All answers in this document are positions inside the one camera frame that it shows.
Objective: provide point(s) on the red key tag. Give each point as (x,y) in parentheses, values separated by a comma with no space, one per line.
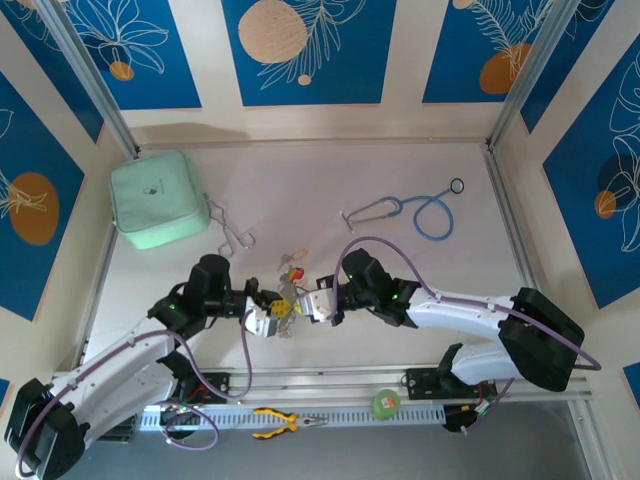
(298,273)

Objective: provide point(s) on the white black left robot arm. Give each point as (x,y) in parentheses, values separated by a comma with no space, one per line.
(115,365)

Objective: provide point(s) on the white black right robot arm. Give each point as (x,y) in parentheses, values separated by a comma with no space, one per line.
(460,315)

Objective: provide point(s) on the metal forceps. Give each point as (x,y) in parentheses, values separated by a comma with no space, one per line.
(230,234)

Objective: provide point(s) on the mint green zip pouch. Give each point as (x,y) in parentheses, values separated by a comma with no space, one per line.
(155,200)

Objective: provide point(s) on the green tape roll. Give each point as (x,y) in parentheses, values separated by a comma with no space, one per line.
(385,405)

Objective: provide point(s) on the blue stethoscope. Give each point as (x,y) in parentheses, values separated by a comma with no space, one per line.
(457,185)

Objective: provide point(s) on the black ribbed block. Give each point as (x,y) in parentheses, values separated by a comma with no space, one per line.
(120,430)

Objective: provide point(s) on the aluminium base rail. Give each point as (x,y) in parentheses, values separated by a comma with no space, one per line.
(320,385)

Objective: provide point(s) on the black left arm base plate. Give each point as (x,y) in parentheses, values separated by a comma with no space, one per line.
(220,385)

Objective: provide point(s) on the aluminium table side rail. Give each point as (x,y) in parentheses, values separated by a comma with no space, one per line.
(102,270)
(505,210)

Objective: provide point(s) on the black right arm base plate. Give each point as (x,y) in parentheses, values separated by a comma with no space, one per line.
(420,382)

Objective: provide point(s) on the aluminium frame post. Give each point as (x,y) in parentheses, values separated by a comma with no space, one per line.
(530,70)
(85,70)

